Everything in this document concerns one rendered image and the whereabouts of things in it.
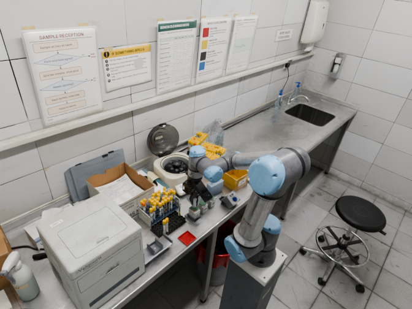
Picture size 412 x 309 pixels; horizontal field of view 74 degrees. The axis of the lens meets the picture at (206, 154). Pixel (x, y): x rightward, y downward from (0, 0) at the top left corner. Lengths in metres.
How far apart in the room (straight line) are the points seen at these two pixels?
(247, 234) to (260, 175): 0.31
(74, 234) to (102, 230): 0.10
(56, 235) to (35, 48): 0.72
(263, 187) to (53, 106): 0.99
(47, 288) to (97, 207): 0.39
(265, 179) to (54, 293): 0.96
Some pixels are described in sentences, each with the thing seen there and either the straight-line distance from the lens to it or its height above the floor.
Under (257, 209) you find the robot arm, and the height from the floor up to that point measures 1.33.
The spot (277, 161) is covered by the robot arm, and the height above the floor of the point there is 1.54.
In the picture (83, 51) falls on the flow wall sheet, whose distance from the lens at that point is 1.40.
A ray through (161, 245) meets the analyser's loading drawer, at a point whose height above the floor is 0.94.
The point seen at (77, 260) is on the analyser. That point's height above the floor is 1.17.
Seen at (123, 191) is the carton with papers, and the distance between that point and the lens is 1.61.
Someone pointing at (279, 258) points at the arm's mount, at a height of 0.90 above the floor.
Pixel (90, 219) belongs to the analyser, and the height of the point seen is 1.17.
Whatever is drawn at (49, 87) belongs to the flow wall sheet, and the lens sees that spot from 1.38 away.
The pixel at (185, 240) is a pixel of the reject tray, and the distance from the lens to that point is 1.44.
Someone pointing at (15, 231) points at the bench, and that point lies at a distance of 1.66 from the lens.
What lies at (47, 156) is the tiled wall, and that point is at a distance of 1.52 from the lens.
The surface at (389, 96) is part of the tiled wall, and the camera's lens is 3.33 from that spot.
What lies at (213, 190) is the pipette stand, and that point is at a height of 0.94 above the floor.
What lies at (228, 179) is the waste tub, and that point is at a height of 0.95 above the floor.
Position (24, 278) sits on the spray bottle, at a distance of 1.29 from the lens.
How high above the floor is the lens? 2.00
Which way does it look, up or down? 34 degrees down
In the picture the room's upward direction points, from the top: 6 degrees clockwise
